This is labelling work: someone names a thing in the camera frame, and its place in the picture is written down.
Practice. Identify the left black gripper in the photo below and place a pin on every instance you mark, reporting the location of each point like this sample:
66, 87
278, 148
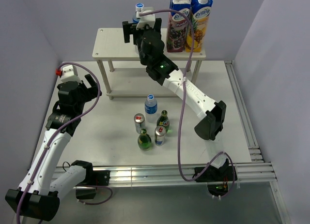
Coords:
91, 93

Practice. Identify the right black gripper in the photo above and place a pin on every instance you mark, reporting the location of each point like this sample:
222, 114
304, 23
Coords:
128, 29

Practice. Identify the pocari sweat bottle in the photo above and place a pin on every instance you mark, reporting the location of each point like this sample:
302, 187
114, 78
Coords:
150, 106
138, 9

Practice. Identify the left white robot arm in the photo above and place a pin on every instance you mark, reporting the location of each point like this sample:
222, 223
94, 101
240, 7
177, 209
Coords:
38, 196

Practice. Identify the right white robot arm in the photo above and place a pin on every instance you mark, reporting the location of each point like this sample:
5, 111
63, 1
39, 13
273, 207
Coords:
166, 73

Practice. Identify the white two-tier shelf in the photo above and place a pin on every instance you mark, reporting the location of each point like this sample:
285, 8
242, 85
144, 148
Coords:
111, 43

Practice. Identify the purple grape juice carton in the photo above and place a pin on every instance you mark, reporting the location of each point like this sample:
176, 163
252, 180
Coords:
177, 25

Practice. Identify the rear silver energy can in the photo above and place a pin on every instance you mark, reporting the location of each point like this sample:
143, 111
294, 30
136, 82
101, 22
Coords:
139, 121

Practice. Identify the silver energy can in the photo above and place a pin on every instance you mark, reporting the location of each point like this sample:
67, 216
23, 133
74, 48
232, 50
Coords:
139, 121
160, 133

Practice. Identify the yellow pineapple juice carton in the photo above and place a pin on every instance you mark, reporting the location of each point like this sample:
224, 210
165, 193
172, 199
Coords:
199, 16

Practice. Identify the front green glass bottle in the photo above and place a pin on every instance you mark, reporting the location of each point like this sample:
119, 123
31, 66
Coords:
144, 140

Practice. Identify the green glass bottle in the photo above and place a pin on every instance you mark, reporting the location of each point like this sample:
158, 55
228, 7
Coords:
163, 120
144, 140

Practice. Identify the rear green glass bottle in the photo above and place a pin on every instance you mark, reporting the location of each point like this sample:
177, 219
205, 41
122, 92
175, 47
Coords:
163, 120

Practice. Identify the front silver energy can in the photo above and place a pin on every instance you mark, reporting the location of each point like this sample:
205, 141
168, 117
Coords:
160, 133

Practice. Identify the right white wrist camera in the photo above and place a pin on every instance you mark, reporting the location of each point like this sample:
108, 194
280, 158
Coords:
146, 20

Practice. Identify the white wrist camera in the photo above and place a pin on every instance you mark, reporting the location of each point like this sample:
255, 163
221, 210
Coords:
68, 73
146, 20

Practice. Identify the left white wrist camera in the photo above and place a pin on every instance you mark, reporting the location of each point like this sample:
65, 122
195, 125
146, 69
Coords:
68, 73

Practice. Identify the aluminium frame rail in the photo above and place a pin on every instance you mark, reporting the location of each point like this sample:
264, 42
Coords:
108, 140

